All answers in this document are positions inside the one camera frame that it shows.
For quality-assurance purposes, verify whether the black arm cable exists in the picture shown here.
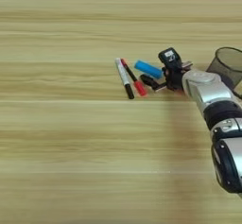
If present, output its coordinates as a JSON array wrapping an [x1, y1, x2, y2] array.
[[232, 89, 242, 100]]

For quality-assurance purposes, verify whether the black marker red cap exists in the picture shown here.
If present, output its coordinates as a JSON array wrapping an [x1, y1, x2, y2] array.
[[120, 58, 148, 97]]

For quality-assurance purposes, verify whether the silver marker black cap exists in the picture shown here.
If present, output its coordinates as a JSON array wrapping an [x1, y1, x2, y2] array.
[[114, 57, 135, 100]]

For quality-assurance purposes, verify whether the small black box white label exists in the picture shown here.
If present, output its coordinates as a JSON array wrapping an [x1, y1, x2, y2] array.
[[158, 46, 183, 71]]

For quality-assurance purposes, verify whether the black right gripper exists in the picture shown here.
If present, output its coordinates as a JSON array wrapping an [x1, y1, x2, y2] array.
[[139, 60, 194, 94]]

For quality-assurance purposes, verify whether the blue cylinder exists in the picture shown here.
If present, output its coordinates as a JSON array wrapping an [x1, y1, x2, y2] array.
[[133, 60, 164, 79]]

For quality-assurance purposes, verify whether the black mesh pen cup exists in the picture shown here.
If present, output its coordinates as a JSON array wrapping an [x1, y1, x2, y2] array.
[[206, 46, 242, 92]]

